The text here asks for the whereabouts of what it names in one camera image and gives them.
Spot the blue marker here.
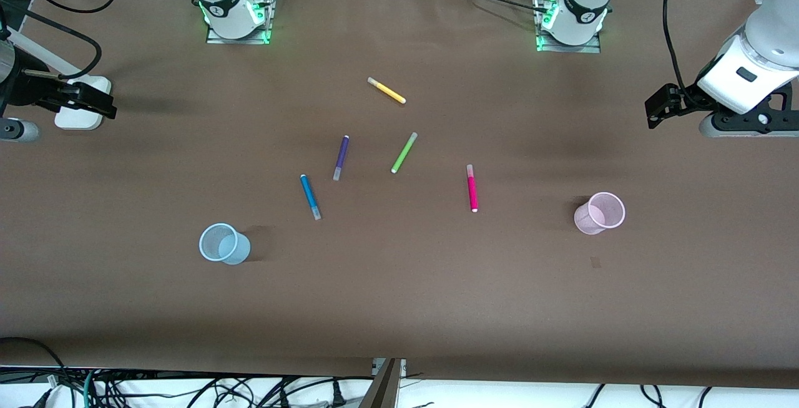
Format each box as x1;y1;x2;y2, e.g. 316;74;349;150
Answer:
300;174;323;221

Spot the pink mesh cup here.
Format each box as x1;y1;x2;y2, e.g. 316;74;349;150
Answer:
574;192;626;236

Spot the blue mesh cup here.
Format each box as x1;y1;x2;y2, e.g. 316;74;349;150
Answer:
199;223;252;266

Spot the purple marker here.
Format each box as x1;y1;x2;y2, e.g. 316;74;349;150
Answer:
333;135;350;182

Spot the green marker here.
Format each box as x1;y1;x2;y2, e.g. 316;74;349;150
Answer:
391;132;419;175

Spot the yellow marker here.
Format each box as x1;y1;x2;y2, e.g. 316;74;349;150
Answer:
367;77;407;105

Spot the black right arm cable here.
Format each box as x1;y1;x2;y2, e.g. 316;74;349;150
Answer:
0;0;120;79

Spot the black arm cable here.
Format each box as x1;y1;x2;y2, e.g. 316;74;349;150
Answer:
662;0;701;104
0;0;120;79

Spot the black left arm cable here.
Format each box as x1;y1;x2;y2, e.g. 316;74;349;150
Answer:
662;0;701;104

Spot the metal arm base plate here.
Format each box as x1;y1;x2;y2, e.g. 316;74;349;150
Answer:
534;0;602;54
205;0;276;46

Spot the black looped floor cable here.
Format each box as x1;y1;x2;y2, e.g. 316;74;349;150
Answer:
0;336;71;390

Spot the black power plug cable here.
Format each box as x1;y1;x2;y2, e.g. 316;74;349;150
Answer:
250;376;375;408

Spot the brown table support post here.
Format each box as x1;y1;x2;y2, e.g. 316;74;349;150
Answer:
358;358;404;408

